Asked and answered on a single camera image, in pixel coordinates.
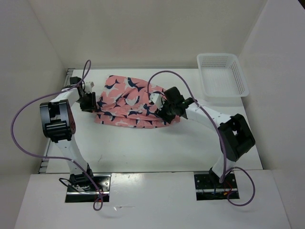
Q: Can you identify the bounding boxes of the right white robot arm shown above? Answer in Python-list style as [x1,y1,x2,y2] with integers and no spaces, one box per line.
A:
[149,87,255,187]

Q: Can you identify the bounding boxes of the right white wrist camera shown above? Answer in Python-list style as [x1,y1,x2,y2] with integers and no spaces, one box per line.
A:
[149,93,165,108]

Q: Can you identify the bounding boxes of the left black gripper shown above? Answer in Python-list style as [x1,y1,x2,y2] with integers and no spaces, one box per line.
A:
[76,91,98,113]

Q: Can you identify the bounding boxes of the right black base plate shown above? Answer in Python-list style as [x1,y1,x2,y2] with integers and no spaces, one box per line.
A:
[193,171,240,201]

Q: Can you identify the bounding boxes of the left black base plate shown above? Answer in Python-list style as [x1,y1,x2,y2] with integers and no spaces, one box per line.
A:
[60,174,111,203]

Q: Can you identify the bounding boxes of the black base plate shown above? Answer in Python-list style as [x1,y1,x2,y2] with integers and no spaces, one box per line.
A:
[193,171,240,201]
[60,174,111,203]

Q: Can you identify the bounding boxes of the aluminium table edge rail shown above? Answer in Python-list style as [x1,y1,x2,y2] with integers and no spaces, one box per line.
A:
[38,68,75,174]

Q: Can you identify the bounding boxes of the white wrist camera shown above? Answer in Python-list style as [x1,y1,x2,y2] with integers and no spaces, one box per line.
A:
[83,82,94,94]
[149,93,165,108]

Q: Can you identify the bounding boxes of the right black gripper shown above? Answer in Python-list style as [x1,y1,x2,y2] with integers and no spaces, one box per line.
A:
[154,97,176,124]

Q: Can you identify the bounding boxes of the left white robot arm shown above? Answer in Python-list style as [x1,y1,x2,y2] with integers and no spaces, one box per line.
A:
[40,77,97,191]

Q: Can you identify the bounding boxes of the white plastic basket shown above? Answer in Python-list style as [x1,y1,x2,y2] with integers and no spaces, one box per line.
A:
[197,53,249,103]

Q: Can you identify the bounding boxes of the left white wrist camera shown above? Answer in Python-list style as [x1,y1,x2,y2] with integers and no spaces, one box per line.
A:
[83,82,94,94]

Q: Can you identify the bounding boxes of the pink shark print shorts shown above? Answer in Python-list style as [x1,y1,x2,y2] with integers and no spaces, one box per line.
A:
[94,75,170,129]

